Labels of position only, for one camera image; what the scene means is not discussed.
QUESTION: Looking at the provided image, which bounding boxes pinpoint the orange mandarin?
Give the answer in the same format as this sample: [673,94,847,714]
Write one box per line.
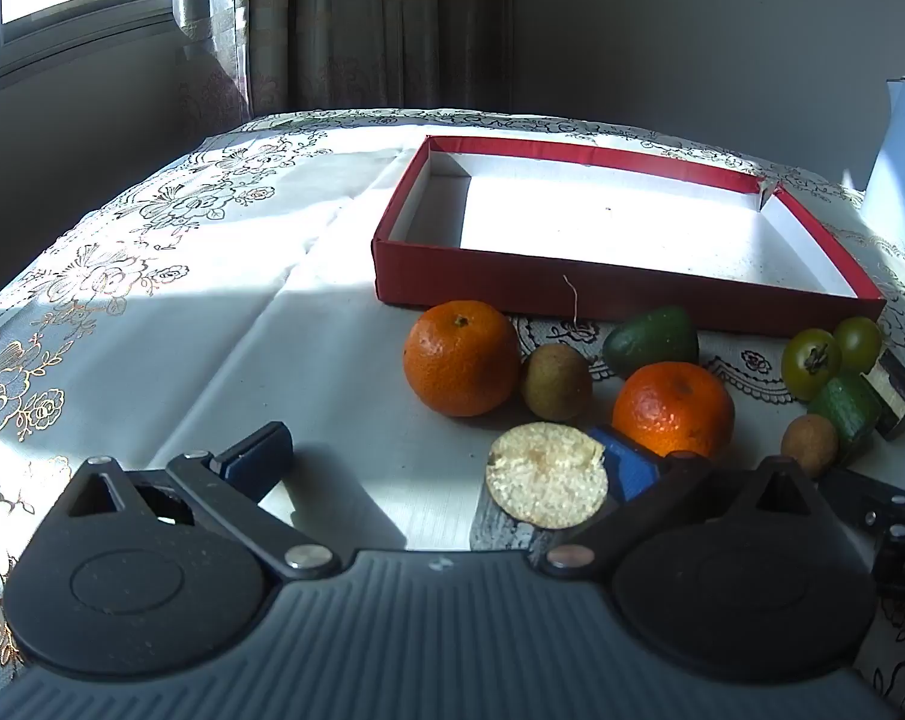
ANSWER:
[403,300,523,418]
[612,361,736,460]

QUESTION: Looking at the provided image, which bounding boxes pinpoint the white floral tablecloth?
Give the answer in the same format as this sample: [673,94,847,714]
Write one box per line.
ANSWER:
[0,109,905,720]

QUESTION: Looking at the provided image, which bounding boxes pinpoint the large brown longan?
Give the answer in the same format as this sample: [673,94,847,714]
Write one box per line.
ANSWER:
[520,343,594,422]

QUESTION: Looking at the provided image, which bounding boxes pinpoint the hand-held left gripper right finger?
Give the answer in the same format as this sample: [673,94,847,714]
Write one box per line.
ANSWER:
[544,426,847,580]

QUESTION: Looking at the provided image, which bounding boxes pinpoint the green tomato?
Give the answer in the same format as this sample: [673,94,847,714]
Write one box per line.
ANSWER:
[832,316,883,376]
[781,328,844,401]

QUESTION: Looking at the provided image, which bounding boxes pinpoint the dark green avocado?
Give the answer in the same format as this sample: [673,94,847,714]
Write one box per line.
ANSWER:
[601,305,700,381]

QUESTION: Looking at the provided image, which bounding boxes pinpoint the brown patterned curtain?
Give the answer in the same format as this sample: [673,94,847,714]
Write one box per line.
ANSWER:
[175,0,515,119]

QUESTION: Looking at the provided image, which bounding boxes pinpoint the light blue electric kettle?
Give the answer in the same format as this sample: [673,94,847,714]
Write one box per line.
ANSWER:
[859,76,905,260]

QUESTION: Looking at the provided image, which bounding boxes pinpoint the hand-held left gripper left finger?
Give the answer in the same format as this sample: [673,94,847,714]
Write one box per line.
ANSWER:
[32,422,343,582]

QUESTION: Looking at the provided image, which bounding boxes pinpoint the green cucumber piece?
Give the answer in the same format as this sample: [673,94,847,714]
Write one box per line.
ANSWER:
[807,371,885,462]

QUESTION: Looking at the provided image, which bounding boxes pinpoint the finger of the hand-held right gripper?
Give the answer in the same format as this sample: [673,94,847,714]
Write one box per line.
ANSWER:
[820,465,905,601]

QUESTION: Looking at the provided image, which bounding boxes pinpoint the red cardboard box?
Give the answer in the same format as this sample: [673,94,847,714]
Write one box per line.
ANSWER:
[371,135,889,337]

